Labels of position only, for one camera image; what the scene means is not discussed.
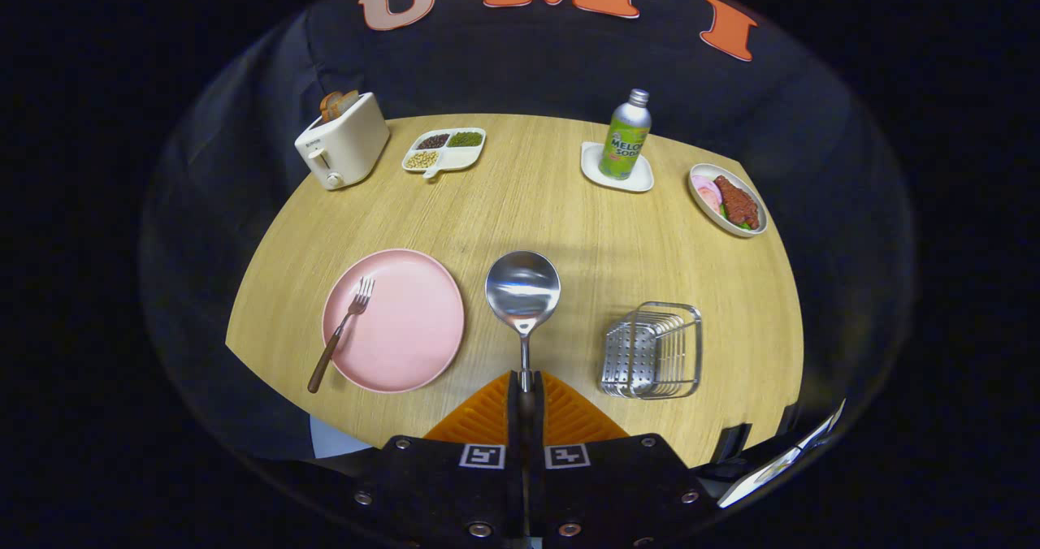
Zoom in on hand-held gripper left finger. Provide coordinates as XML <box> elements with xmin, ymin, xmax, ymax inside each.
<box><xmin>345</xmin><ymin>370</ymin><xmax>526</xmax><ymax>549</ymax></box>

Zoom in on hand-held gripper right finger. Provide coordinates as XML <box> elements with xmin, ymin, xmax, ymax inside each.
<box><xmin>525</xmin><ymin>370</ymin><xmax>717</xmax><ymax>549</ymax></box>

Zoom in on wooden-handled metal fork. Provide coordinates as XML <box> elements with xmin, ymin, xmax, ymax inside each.
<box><xmin>307</xmin><ymin>277</ymin><xmax>375</xmax><ymax>394</ymax></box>

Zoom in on pink round plate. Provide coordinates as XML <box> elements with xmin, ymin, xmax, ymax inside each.
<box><xmin>322</xmin><ymin>249</ymin><xmax>466</xmax><ymax>394</ymax></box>

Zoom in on white oval food bowl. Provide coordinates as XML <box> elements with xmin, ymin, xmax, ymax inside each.
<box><xmin>688</xmin><ymin>163</ymin><xmax>769</xmax><ymax>238</ymax></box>

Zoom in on white square coaster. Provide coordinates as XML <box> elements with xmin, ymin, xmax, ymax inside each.
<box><xmin>580</xmin><ymin>141</ymin><xmax>655</xmax><ymax>193</ymax></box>

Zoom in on red meat piece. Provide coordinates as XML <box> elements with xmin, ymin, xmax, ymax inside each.
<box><xmin>713</xmin><ymin>175</ymin><xmax>761</xmax><ymax>231</ymax></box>

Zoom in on pink ham slices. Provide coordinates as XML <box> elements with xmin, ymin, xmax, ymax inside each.
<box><xmin>692</xmin><ymin>175</ymin><xmax>724</xmax><ymax>214</ymax></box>

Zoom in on white divided dish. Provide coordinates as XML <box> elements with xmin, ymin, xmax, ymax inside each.
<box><xmin>402</xmin><ymin>128</ymin><xmax>487</xmax><ymax>179</ymax></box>

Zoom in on green soda bottle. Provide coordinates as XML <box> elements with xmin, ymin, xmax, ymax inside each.
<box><xmin>599</xmin><ymin>89</ymin><xmax>652</xmax><ymax>180</ymax></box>

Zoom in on white toaster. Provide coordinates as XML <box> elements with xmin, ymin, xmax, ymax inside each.
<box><xmin>294</xmin><ymin>92</ymin><xmax>391</xmax><ymax>191</ymax></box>

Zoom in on black backdrop cloth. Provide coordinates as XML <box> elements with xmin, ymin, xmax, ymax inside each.
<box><xmin>138</xmin><ymin>0</ymin><xmax>915</xmax><ymax>485</ymax></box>

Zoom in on metal wire cutlery rack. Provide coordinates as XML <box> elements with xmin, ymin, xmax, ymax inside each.
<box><xmin>600</xmin><ymin>301</ymin><xmax>703</xmax><ymax>400</ymax></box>

